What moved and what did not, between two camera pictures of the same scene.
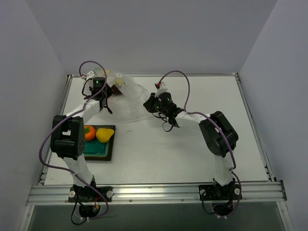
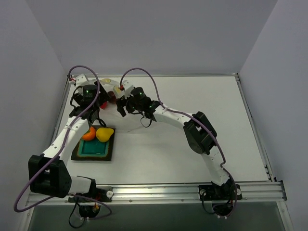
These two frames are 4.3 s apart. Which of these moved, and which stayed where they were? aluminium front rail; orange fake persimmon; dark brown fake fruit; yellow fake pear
Moved: dark brown fake fruit
Stayed: yellow fake pear; aluminium front rail; orange fake persimmon
